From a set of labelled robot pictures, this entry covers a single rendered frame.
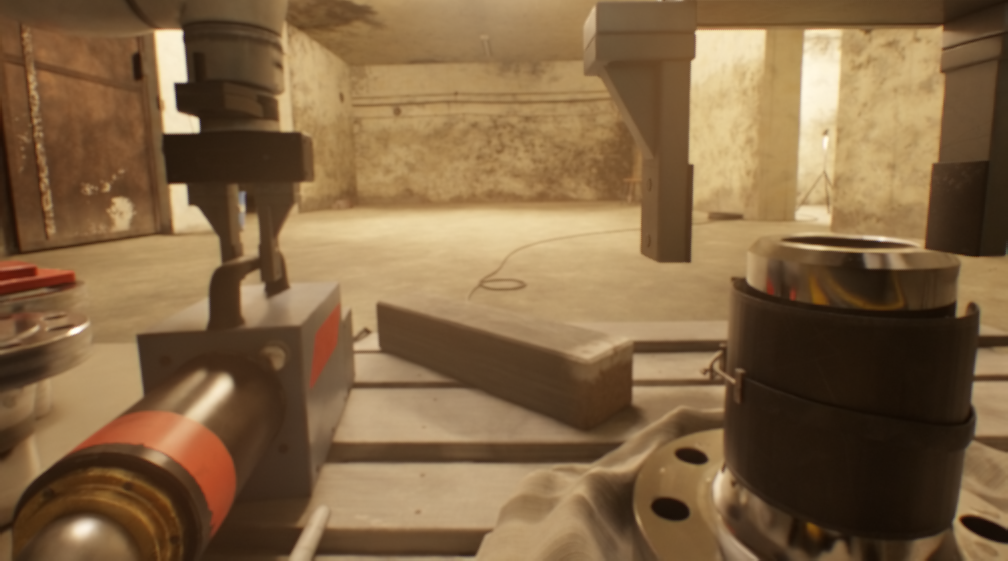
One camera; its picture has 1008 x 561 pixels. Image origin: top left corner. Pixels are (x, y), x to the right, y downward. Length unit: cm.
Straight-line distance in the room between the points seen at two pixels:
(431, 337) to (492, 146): 1006
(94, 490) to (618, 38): 34
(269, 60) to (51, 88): 449
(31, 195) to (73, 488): 445
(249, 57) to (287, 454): 37
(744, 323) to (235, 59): 48
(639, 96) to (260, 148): 41
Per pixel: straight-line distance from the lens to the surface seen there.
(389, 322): 87
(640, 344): 88
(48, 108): 497
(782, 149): 582
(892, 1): 26
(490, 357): 69
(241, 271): 52
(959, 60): 30
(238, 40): 55
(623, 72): 22
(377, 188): 1115
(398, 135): 1108
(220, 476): 39
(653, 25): 21
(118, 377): 144
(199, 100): 50
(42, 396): 128
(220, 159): 56
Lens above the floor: 43
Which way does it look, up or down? 7 degrees down
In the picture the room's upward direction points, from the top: 1 degrees counter-clockwise
